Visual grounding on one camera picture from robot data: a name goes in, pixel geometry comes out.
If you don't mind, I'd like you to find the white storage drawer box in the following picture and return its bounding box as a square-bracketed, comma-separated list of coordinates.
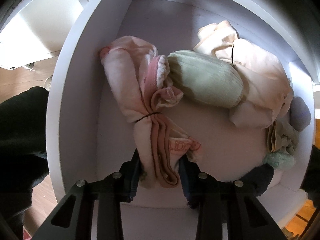
[44, 0, 319, 239]

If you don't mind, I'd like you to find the person's dark clothing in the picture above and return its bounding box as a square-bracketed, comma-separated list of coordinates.
[1, 87, 49, 217]

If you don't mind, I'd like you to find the dark navy lace garment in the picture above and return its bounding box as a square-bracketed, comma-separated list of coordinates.
[233, 164, 274, 197]

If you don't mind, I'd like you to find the light green sock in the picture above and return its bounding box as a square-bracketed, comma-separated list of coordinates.
[168, 50, 244, 108]

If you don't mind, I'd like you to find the cream peach garment bundle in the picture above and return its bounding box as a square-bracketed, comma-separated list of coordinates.
[194, 21, 293, 128]

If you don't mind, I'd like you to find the sage green cloth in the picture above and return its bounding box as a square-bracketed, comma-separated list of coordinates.
[263, 120, 299, 171]

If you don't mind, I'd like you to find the lavender grey rolled cloth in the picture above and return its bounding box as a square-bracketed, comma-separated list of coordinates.
[290, 96, 311, 132]

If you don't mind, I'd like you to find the pink white garment bundle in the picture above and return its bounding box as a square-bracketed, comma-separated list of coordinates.
[100, 36, 201, 188]

